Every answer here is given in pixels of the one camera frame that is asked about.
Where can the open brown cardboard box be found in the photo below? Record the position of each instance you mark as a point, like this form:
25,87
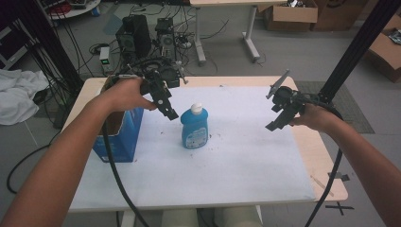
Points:
291,15

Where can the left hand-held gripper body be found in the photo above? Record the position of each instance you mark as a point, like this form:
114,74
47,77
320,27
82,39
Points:
154,83

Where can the black computer tower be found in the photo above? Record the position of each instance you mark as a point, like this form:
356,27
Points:
134,36

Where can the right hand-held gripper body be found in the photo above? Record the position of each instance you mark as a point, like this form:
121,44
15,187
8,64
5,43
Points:
285,97

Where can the black tape strip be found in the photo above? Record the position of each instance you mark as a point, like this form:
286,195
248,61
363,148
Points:
339,176

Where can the round white table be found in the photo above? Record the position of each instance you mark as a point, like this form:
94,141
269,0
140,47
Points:
74,8

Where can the person's right hand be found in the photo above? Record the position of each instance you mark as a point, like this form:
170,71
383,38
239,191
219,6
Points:
312,117

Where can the large brown cardboard box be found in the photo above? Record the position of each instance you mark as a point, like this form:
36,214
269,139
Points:
385,53

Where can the blue detergent bottle white cap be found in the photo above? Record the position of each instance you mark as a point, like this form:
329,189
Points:
194,127

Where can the grey floor mat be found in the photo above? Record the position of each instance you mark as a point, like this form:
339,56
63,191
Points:
345,105

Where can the blue cardboard box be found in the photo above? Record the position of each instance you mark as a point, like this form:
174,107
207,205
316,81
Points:
121,138

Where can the black device on stand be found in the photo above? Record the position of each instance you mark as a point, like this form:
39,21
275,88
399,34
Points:
170,74

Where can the white-legged desk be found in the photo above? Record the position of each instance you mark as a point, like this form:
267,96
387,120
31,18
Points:
227,28

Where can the white table mat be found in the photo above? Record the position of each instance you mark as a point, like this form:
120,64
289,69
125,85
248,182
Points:
239,164

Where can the black tape cross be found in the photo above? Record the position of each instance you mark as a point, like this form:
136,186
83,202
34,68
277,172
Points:
339,207

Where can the light wooden table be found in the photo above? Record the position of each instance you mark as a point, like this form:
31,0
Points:
318,151

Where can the white power unit green light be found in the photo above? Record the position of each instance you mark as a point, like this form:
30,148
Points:
104,56

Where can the crumpled white cloth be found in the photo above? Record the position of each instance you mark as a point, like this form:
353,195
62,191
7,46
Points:
19,94

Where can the closed brown cardboard box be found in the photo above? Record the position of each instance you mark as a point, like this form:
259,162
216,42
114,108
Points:
335,14

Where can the black metal frame post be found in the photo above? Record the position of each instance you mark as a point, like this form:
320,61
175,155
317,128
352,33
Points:
47,41
357,50

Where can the person's left hand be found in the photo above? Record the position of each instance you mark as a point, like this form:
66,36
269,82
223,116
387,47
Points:
126,94

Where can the open-frame computer tower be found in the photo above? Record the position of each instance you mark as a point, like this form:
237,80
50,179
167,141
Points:
165,36

